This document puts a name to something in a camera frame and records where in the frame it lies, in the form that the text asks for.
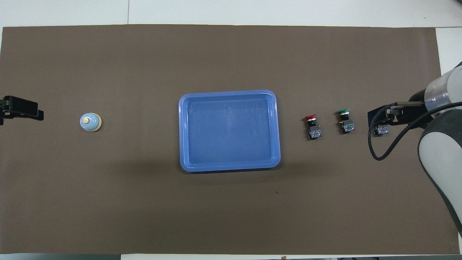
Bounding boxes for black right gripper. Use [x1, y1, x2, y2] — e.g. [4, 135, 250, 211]
[368, 89, 428, 127]

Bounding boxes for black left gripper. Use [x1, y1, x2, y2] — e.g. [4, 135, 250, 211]
[0, 95, 44, 126]

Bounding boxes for green push button switch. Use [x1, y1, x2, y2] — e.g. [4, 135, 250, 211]
[335, 109, 356, 134]

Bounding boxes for red push button switch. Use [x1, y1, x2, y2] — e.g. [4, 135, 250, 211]
[305, 115, 322, 140]

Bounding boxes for light blue call bell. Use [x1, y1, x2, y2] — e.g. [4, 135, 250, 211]
[79, 112, 102, 132]

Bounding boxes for blue plastic tray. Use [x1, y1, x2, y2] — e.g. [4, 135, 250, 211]
[178, 90, 281, 173]

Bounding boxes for brown table mat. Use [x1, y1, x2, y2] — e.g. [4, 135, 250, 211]
[0, 24, 461, 255]

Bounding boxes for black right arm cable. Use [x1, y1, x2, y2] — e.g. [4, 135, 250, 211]
[368, 101, 462, 161]

